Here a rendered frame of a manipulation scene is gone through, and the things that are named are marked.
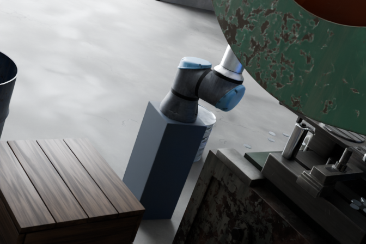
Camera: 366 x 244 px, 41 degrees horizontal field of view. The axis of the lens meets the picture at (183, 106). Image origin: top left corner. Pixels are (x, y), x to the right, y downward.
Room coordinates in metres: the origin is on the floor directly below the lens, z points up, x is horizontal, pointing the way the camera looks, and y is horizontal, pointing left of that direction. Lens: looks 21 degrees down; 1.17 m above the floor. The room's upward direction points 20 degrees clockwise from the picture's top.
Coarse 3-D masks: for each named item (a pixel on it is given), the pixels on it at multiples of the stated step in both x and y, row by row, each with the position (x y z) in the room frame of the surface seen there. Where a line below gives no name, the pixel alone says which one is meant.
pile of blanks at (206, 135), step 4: (208, 128) 2.34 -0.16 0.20; (208, 132) 2.34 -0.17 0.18; (204, 136) 2.32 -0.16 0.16; (208, 136) 2.37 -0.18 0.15; (204, 140) 2.33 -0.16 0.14; (200, 144) 2.32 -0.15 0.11; (204, 144) 2.35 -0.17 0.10; (200, 148) 2.33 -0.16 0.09; (200, 152) 2.34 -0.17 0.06; (196, 156) 2.32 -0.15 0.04; (200, 156) 2.38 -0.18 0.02; (196, 160) 2.35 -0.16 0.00
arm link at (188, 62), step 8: (184, 64) 1.74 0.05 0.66; (192, 64) 1.72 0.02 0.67; (200, 64) 1.74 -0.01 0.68; (208, 64) 1.75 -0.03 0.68; (176, 72) 1.77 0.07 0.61; (184, 72) 1.73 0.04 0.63; (192, 72) 1.72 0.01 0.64; (200, 72) 1.72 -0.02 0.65; (208, 72) 1.72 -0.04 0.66; (176, 80) 1.75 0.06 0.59; (184, 80) 1.73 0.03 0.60; (192, 80) 1.71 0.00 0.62; (200, 80) 1.70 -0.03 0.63; (176, 88) 1.74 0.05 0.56; (184, 88) 1.72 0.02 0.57; (192, 88) 1.71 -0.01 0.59; (192, 96) 1.73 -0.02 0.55
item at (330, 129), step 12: (288, 108) 1.30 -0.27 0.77; (312, 120) 1.24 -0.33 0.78; (324, 132) 1.21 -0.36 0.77; (336, 132) 1.20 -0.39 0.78; (348, 132) 1.24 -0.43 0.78; (312, 144) 1.24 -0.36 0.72; (324, 144) 1.22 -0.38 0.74; (336, 144) 1.20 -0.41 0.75; (348, 144) 1.16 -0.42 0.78; (360, 144) 1.19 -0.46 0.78; (324, 156) 1.21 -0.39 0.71
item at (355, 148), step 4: (352, 148) 1.14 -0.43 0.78; (356, 148) 1.15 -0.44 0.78; (360, 148) 1.16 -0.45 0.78; (364, 148) 1.18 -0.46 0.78; (352, 152) 1.13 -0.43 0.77; (356, 152) 1.12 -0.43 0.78; (360, 152) 1.13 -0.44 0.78; (364, 152) 1.14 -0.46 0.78; (352, 156) 1.13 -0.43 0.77; (356, 156) 1.12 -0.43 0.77; (360, 156) 1.12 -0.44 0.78; (348, 160) 1.13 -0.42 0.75; (352, 160) 1.12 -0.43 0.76; (356, 160) 1.12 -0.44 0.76; (360, 160) 1.11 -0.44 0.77; (356, 164) 1.11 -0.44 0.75; (360, 164) 1.11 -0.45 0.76; (364, 164) 1.10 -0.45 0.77; (360, 168) 1.10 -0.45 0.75; (364, 168) 1.10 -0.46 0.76; (364, 172) 1.09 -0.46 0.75; (364, 176) 1.09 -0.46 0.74
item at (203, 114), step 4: (200, 108) 2.50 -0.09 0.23; (204, 108) 2.52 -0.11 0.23; (200, 112) 2.45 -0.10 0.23; (204, 112) 2.47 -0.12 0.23; (208, 112) 2.49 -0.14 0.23; (200, 116) 2.39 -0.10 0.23; (204, 116) 2.42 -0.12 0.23; (208, 116) 2.44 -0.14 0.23; (212, 116) 2.46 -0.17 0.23; (204, 120) 2.36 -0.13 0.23; (208, 120) 2.38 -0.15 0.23; (212, 120) 2.40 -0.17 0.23; (208, 124) 2.33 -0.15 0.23; (212, 124) 2.35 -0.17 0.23
